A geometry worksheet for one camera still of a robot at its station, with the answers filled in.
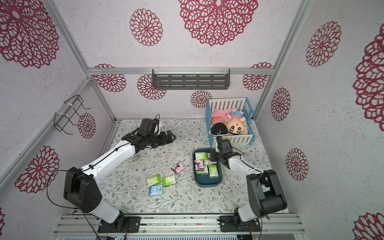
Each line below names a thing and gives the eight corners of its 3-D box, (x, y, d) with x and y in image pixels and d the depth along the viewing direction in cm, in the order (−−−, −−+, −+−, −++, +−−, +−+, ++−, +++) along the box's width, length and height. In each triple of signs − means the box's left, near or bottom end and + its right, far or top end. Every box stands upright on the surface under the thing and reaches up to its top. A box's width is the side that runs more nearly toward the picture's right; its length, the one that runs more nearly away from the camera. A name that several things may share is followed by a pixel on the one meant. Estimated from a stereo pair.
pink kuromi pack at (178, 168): (176, 175, 93) (176, 173, 90) (172, 170, 95) (171, 167, 92) (184, 168, 96) (184, 166, 93) (180, 163, 98) (179, 161, 95)
